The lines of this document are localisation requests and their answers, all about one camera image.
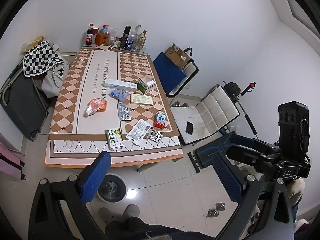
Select cardboard box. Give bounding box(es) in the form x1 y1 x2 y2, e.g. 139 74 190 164
165 43 192 69

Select dark green suitcase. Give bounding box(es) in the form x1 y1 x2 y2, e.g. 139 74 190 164
1 62 50 141

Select yellow flat medicine box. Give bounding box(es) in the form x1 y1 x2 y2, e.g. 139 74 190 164
130 93 153 106

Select person's black trousers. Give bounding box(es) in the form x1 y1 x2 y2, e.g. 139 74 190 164
105 217 215 239

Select checkered black white cloth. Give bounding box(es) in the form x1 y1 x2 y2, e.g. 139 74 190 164
23 41 63 77

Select white padded chair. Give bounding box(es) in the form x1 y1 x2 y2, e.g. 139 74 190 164
170 85 240 145

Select blue plastic wrapper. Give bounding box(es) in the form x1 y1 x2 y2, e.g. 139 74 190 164
109 88 130 102

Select green white carton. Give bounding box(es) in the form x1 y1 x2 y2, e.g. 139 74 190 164
137 76 155 94

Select pink suitcase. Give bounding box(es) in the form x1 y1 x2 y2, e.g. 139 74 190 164
0 145 27 180

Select black blue exercise bench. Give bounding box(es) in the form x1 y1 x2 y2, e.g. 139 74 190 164
187 132 236 173

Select grey slipper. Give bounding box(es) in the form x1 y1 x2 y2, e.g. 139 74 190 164
123 204 140 218
98 207 115 224

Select small chrome dumbbell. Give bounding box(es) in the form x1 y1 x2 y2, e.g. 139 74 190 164
206 202 226 218

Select orange plastic snack bag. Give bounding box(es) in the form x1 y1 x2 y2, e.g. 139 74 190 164
85 98 107 116

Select red blue medicine box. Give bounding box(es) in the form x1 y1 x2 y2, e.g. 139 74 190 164
154 111 167 129

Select round white trash bin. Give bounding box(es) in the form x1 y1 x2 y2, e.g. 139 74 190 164
97 173 127 203

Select grey left slipper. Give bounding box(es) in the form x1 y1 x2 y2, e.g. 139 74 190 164
98 207 115 224

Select long white Doctor box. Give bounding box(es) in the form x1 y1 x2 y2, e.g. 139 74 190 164
103 79 138 92

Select green white medicine box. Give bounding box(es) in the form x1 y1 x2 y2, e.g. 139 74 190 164
105 128 124 149

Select large silver blister pack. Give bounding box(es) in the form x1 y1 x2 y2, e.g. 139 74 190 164
117 103 131 121

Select red paper cup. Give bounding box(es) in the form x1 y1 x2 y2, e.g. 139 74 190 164
91 26 99 43

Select grey right slipper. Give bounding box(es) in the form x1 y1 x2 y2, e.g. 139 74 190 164
123 204 140 218

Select black smartphone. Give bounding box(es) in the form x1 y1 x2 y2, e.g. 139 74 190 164
185 121 194 135

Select blue folder chair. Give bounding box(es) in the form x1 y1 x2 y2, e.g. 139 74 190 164
153 53 199 98

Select cola bottle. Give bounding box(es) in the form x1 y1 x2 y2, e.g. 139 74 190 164
86 23 93 46

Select small silver blister pack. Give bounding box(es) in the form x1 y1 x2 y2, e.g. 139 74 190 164
147 129 163 144

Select grey jacket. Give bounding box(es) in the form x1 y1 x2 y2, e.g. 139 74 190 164
41 44 70 99

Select checkered brown pink tablecloth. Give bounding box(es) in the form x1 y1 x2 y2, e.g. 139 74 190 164
44 47 183 168

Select clear glass bottle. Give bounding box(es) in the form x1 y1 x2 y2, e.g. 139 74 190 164
135 30 147 52

